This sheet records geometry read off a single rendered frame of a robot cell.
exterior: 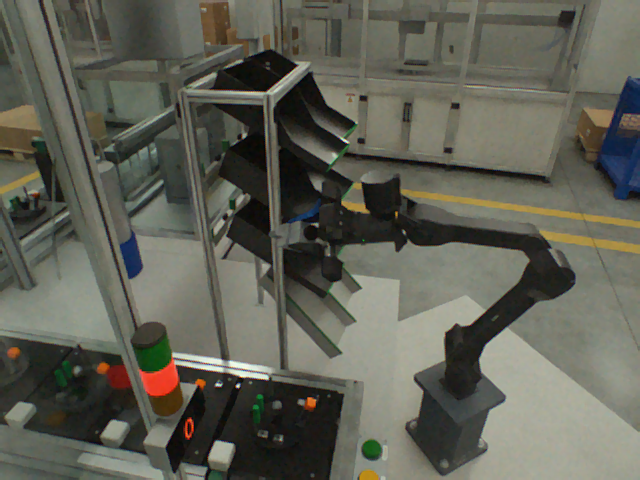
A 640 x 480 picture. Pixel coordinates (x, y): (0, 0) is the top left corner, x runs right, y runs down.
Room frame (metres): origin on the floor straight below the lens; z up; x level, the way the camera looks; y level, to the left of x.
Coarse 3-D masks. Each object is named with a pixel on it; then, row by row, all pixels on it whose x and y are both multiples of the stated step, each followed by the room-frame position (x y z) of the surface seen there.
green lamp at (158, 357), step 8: (160, 344) 0.43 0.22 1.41; (168, 344) 0.45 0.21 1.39; (136, 352) 0.43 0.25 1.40; (144, 352) 0.42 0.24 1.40; (152, 352) 0.43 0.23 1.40; (160, 352) 0.43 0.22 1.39; (168, 352) 0.44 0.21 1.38; (136, 360) 0.43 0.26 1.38; (144, 360) 0.42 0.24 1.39; (152, 360) 0.42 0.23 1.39; (160, 360) 0.43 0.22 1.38; (168, 360) 0.44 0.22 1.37; (144, 368) 0.42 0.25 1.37; (152, 368) 0.42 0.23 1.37; (160, 368) 0.43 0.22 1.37
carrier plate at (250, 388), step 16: (256, 384) 0.72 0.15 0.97; (272, 384) 0.73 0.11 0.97; (288, 384) 0.72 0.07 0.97; (240, 400) 0.68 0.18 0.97; (256, 400) 0.68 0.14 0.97; (304, 400) 0.68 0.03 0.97; (320, 400) 0.68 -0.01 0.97; (336, 400) 0.68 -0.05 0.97; (240, 416) 0.63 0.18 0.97; (320, 416) 0.63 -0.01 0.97; (224, 432) 0.59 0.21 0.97; (240, 432) 0.59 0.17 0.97; (320, 432) 0.59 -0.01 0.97; (240, 448) 0.55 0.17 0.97; (256, 448) 0.55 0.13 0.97; (304, 448) 0.55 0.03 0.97; (320, 448) 0.55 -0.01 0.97; (240, 464) 0.52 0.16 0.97; (256, 464) 0.52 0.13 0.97; (272, 464) 0.52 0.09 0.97; (288, 464) 0.52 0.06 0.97; (304, 464) 0.52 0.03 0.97; (320, 464) 0.52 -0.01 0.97
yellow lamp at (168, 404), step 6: (174, 390) 0.44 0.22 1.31; (180, 390) 0.45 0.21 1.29; (150, 396) 0.43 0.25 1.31; (156, 396) 0.42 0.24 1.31; (162, 396) 0.42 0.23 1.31; (168, 396) 0.43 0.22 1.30; (174, 396) 0.43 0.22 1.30; (180, 396) 0.45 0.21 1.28; (150, 402) 0.43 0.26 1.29; (156, 402) 0.42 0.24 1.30; (162, 402) 0.42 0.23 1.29; (168, 402) 0.43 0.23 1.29; (174, 402) 0.43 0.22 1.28; (180, 402) 0.44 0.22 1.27; (156, 408) 0.42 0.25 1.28; (162, 408) 0.42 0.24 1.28; (168, 408) 0.43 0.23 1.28; (174, 408) 0.43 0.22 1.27; (156, 414) 0.43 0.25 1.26; (162, 414) 0.42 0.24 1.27; (168, 414) 0.42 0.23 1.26
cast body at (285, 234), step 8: (288, 224) 0.73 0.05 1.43; (296, 224) 0.72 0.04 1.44; (304, 224) 0.72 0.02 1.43; (312, 224) 0.73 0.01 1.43; (272, 232) 0.72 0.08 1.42; (280, 232) 0.72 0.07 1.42; (288, 232) 0.72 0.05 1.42; (296, 232) 0.71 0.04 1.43; (304, 232) 0.71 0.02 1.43; (312, 232) 0.71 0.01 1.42; (280, 240) 0.72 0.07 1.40; (288, 240) 0.71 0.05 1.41; (296, 240) 0.70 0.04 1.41; (304, 240) 0.70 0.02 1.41; (312, 240) 0.71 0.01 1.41; (288, 248) 0.72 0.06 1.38
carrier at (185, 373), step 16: (192, 368) 0.77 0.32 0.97; (208, 384) 0.72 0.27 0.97; (224, 384) 0.72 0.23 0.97; (208, 400) 0.68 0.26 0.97; (224, 400) 0.68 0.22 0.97; (208, 416) 0.63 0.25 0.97; (224, 416) 0.64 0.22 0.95; (208, 432) 0.59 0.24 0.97; (192, 448) 0.55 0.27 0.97; (208, 448) 0.55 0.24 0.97
